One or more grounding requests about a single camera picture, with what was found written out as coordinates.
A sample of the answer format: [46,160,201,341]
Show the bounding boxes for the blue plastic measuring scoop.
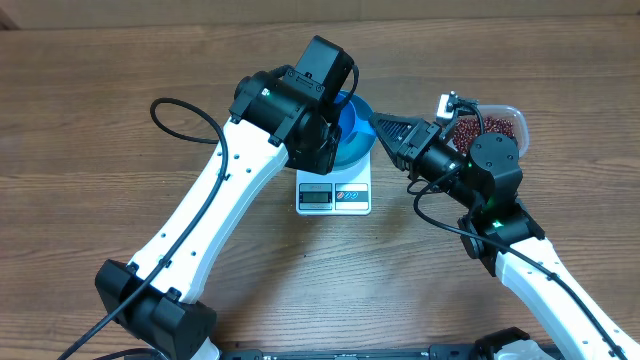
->
[338,94,377,149]

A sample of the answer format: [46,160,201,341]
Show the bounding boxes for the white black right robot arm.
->
[369,113,639,359]

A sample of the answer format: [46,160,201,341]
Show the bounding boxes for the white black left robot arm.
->
[95,36,357,359]

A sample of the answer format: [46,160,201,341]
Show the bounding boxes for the teal blue bowl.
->
[333,94,377,171]

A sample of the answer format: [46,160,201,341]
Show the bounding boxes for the white digital kitchen scale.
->
[296,154,372,216]

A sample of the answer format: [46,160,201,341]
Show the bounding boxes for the red adzuki beans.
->
[452,116,516,155]

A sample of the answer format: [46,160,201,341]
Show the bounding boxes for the clear plastic bean container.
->
[448,105,530,158]

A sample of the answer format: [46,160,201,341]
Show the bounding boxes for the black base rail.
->
[217,327,566,360]

